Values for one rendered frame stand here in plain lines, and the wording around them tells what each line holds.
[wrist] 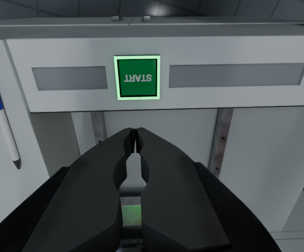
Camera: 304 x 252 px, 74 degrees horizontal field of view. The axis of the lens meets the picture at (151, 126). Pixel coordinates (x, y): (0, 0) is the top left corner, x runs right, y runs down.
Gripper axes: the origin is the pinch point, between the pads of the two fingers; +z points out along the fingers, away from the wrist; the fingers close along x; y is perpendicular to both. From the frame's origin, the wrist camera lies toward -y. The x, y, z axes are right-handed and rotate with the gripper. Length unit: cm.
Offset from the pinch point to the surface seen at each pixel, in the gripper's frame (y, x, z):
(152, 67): -0.6, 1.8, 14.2
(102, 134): 15.9, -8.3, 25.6
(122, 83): 1.4, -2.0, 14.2
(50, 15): -5, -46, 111
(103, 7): -8, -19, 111
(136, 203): 34.8, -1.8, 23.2
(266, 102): 4.7, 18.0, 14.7
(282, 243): 58, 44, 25
